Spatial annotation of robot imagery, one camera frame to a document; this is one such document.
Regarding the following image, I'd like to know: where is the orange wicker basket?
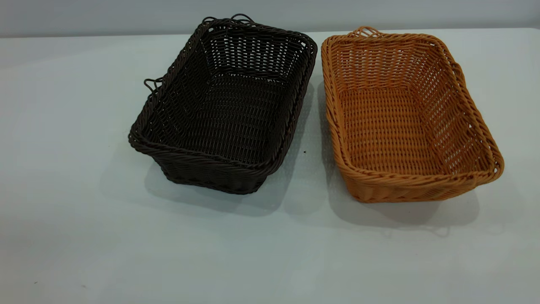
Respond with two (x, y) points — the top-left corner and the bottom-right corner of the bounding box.
(321, 26), (505, 204)

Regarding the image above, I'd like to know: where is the black wicker basket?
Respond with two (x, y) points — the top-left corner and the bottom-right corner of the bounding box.
(128, 14), (318, 195)

